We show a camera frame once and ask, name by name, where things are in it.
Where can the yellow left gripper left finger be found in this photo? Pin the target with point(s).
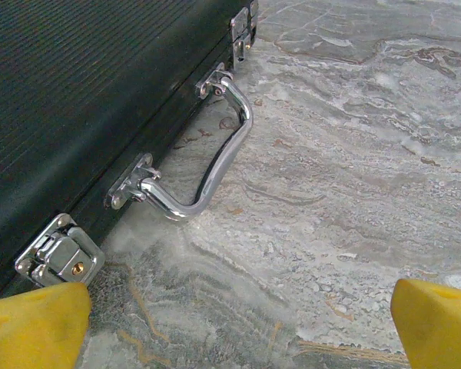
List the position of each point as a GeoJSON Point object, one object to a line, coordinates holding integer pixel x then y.
{"type": "Point", "coordinates": [30, 330]}

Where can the chrome case latch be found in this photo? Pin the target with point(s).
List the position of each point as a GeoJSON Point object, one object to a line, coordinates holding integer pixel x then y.
{"type": "Point", "coordinates": [61, 253]}
{"type": "Point", "coordinates": [243, 27]}

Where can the black ribbed carrying case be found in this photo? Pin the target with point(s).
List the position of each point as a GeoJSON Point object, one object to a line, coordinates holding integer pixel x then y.
{"type": "Point", "coordinates": [80, 96]}

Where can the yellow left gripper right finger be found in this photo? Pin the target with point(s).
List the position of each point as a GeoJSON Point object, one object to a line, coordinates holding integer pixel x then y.
{"type": "Point", "coordinates": [438, 334]}

